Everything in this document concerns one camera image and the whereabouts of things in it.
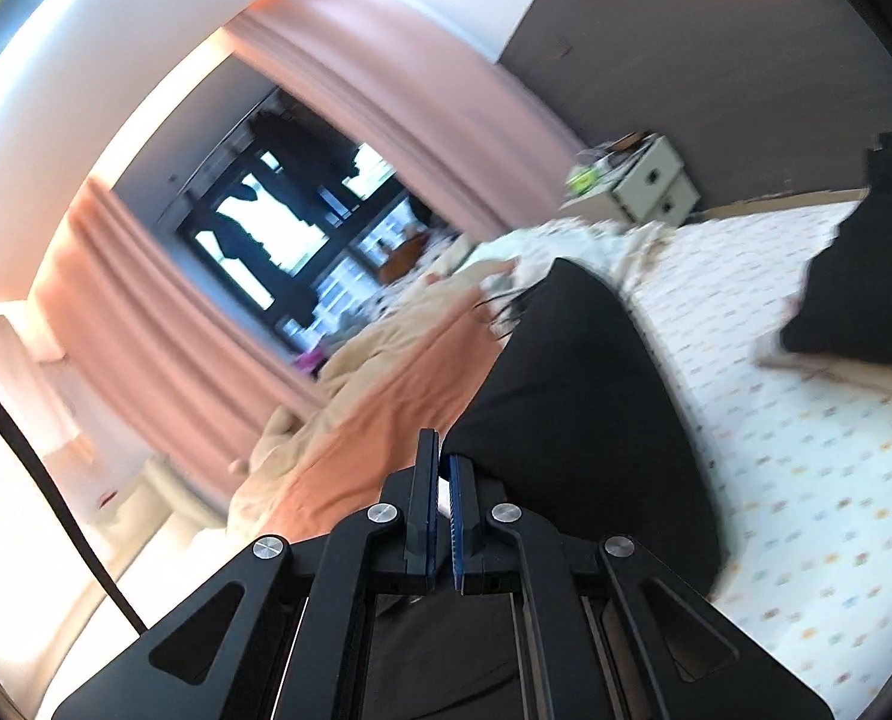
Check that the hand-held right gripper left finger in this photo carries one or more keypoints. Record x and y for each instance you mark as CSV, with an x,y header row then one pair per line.
x,y
431,517

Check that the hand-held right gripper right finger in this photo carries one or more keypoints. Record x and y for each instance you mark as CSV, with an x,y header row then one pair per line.
x,y
457,532

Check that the black garment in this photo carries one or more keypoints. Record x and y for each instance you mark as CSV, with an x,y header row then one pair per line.
x,y
581,405

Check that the hanging dark clothes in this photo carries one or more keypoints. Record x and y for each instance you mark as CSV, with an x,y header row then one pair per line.
x,y
303,150

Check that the orange beige quilt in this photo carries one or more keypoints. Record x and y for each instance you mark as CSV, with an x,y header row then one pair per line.
x,y
386,405

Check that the brown plush toy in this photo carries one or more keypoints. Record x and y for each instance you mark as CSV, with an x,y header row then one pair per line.
x,y
401,259

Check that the large dark window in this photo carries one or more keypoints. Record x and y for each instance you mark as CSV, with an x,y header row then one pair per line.
x,y
266,255

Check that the floral bed sheet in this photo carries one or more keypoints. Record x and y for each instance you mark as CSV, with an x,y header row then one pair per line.
x,y
790,480

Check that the pink curtain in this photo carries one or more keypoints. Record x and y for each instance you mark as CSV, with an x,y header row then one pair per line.
x,y
431,90
153,315

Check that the green item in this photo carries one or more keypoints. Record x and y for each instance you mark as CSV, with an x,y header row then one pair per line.
x,y
582,178

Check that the white nightstand with drawers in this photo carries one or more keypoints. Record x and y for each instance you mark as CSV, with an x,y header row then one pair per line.
x,y
652,180

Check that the dark cloth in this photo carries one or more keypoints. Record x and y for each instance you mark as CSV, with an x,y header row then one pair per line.
x,y
865,277

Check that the wooden bed frame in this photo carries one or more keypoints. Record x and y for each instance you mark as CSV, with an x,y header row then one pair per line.
x,y
775,204

